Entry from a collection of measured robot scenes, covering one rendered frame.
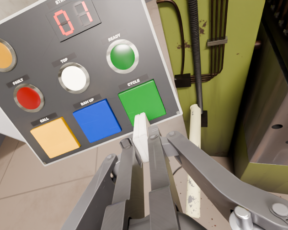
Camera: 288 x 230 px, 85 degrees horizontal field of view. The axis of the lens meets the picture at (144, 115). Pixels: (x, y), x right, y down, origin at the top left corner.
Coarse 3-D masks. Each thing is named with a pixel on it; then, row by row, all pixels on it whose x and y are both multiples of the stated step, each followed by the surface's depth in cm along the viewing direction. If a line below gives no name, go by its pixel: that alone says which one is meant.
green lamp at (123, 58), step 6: (114, 48) 27; (120, 48) 27; (126, 48) 27; (114, 54) 28; (120, 54) 28; (126, 54) 28; (132, 54) 28; (114, 60) 28; (120, 60) 28; (126, 60) 28; (132, 60) 28; (120, 66) 28; (126, 66) 28
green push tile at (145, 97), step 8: (152, 80) 29; (136, 88) 30; (144, 88) 30; (152, 88) 30; (120, 96) 30; (128, 96) 30; (136, 96) 30; (144, 96) 30; (152, 96) 30; (128, 104) 31; (136, 104) 31; (144, 104) 31; (152, 104) 31; (160, 104) 31; (128, 112) 31; (136, 112) 31; (144, 112) 31; (152, 112) 31; (160, 112) 31
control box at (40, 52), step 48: (48, 0) 25; (96, 0) 25; (144, 0) 26; (48, 48) 27; (96, 48) 28; (144, 48) 28; (0, 96) 30; (48, 96) 30; (96, 96) 31; (96, 144) 34
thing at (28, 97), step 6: (18, 90) 30; (24, 90) 30; (30, 90) 30; (18, 96) 30; (24, 96) 30; (30, 96) 30; (36, 96) 30; (24, 102) 30; (30, 102) 30; (36, 102) 30; (30, 108) 31
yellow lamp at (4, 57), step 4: (0, 44) 27; (0, 48) 27; (4, 48) 27; (0, 52) 27; (4, 52) 27; (8, 52) 27; (0, 56) 27; (4, 56) 27; (8, 56) 27; (0, 60) 28; (4, 60) 28; (8, 60) 28; (0, 64) 28; (4, 64) 28; (8, 64) 28
